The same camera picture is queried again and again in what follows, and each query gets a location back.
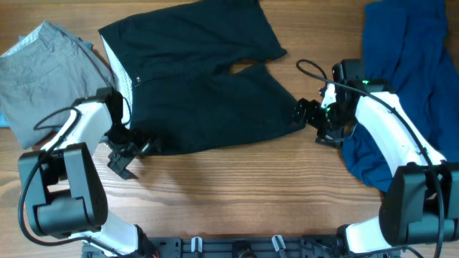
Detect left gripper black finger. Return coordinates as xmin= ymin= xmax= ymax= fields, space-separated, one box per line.
xmin=108 ymin=157 xmax=138 ymax=180
xmin=139 ymin=138 xmax=162 ymax=157

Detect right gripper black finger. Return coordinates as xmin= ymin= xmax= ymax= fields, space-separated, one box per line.
xmin=293 ymin=98 xmax=323 ymax=126
xmin=315 ymin=132 xmax=344 ymax=149

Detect black shorts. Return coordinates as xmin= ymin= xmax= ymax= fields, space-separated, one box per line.
xmin=100 ymin=0 xmax=303 ymax=155

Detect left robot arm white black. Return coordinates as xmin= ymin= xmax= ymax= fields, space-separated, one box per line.
xmin=17 ymin=87 xmax=160 ymax=257

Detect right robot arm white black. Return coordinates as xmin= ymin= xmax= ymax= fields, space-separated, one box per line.
xmin=293 ymin=59 xmax=458 ymax=257

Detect dark blue garment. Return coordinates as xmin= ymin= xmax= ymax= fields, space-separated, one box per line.
xmin=340 ymin=0 xmax=459 ymax=194

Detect grey folded shorts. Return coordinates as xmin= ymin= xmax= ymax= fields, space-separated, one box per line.
xmin=1 ymin=21 xmax=115 ymax=149

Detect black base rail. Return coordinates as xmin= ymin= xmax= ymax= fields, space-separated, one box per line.
xmin=81 ymin=234 xmax=359 ymax=258

